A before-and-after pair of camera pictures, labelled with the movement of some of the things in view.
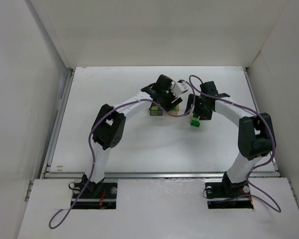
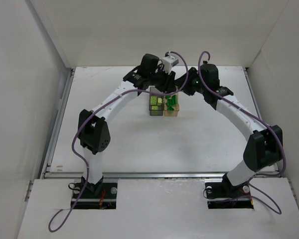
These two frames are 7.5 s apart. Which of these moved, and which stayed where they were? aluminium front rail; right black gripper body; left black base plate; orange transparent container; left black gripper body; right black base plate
Moved: left black gripper body; right black gripper body
Stayed: right black base plate; left black base plate; orange transparent container; aluminium front rail
